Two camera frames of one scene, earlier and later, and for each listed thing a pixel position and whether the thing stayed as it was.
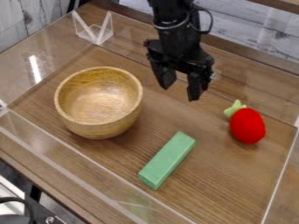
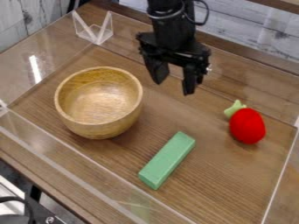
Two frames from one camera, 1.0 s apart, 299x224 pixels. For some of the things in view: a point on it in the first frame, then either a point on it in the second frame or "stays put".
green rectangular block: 166,160 stays put
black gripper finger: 165,73 -> 157,67
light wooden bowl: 98,99 stays put
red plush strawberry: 248,123 stays put
